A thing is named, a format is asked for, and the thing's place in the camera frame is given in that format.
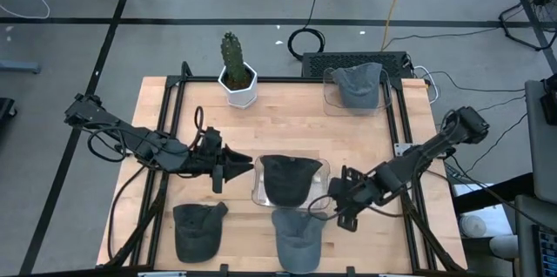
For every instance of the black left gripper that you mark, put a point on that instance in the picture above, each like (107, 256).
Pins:
(215, 146)

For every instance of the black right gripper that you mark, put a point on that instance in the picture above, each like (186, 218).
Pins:
(361, 190)

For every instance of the clear plastic bin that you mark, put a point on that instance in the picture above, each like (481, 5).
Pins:
(257, 190)
(333, 108)

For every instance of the black baseball cap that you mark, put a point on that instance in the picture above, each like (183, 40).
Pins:
(198, 233)
(287, 181)

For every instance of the grey baseball cap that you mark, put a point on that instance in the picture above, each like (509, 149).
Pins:
(359, 87)
(298, 246)

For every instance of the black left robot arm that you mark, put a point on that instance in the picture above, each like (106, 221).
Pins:
(130, 135)

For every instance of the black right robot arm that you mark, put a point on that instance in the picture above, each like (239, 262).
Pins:
(418, 157)

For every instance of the white hexagonal planter pot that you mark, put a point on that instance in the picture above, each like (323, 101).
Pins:
(241, 96)

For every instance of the silver mounting plate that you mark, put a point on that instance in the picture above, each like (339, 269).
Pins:
(400, 150)

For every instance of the black perforated computer case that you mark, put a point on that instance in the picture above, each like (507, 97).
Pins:
(317, 65)

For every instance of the white roll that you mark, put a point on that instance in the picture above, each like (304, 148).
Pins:
(473, 226)
(504, 245)

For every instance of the black metal bar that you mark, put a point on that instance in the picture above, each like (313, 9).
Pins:
(491, 192)

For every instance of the black desk device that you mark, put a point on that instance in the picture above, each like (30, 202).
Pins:
(549, 107)

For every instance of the grey metal foot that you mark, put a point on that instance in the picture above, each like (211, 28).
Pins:
(19, 67)

